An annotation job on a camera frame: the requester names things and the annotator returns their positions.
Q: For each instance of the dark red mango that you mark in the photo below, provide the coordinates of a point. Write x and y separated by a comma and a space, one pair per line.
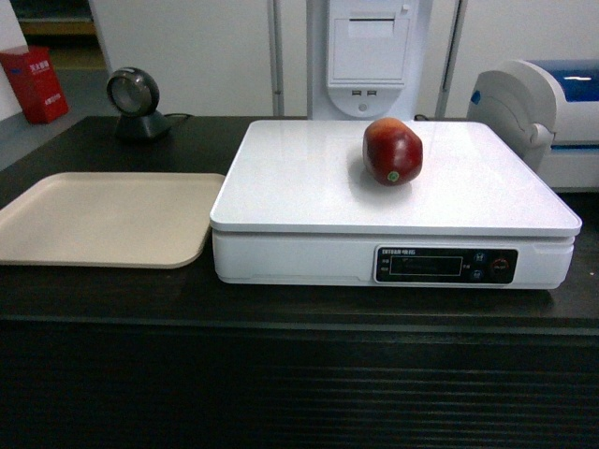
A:
392, 152

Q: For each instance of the white checkout scale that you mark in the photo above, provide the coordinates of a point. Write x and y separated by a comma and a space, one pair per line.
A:
298, 206

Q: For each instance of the black ribbed checkout counter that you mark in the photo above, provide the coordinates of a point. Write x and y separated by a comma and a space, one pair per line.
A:
130, 358

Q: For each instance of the beige plastic tray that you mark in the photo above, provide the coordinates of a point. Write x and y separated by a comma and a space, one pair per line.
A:
110, 220

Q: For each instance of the black barcode scanner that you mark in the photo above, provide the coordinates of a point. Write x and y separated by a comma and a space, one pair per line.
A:
135, 94

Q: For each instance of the white and blue label printer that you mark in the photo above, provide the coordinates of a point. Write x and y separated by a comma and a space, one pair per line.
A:
546, 111

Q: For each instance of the red fire extinguisher box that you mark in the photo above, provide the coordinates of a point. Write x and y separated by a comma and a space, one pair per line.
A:
34, 82

